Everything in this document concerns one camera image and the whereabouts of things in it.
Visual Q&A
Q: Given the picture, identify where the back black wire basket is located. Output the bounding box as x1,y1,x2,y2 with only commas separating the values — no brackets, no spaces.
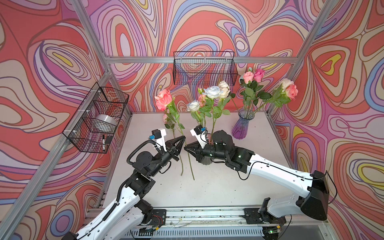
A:
173,50,238,87

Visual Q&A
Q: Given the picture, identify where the pale blue rose stem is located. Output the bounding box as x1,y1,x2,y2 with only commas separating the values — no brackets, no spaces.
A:
198,86,223,137

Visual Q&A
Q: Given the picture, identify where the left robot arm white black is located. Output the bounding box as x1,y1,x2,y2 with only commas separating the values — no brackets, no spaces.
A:
63,134,186,240

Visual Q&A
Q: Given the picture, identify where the purple glass vase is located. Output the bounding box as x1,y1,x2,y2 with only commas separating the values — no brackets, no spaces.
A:
232,109,255,140

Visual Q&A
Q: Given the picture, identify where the pale pink flower bunch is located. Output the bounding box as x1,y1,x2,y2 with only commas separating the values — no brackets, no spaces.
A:
163,111,183,138

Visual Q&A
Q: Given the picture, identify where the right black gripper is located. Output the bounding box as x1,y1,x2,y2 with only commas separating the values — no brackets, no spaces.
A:
183,140,228,163

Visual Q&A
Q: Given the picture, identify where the black wire basket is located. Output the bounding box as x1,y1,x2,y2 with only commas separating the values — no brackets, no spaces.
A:
173,50,238,87
63,83,129,154

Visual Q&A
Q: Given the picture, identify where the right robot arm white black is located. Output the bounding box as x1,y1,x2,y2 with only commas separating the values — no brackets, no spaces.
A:
184,126,329,224

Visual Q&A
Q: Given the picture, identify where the salmon pink rose stem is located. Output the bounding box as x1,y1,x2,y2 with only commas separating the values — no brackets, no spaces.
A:
154,88,196,181

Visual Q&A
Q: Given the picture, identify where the silver tape roll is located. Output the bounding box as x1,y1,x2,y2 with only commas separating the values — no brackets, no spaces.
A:
94,114,118,133

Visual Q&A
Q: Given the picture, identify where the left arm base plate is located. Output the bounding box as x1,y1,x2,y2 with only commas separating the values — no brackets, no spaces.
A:
125,209,167,226

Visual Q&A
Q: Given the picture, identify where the cream rose stem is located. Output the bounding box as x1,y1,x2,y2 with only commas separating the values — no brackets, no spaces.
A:
265,78,294,103
208,86,232,141

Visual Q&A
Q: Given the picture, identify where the white blue rose stem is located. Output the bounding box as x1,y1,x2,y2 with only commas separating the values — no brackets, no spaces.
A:
187,100,206,127

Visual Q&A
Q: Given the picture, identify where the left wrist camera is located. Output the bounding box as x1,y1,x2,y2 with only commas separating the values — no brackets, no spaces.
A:
149,129,167,153

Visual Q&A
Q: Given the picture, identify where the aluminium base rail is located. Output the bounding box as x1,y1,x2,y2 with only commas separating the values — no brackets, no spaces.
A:
83,205,325,229

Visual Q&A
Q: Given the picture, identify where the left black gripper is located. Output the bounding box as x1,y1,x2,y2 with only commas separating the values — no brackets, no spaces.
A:
146,137,184,180

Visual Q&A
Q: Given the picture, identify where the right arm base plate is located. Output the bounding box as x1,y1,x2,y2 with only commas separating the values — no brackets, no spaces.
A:
242,208,287,225

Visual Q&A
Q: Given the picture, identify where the red glass vase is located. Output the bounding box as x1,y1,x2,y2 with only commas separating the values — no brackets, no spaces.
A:
199,157,213,165

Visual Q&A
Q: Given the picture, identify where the left black wire basket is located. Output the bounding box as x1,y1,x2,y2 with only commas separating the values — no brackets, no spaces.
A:
63,83,129,154

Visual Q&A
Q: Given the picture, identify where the coral pink rose stem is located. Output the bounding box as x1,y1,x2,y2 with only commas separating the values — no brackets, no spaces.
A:
254,83,299,113

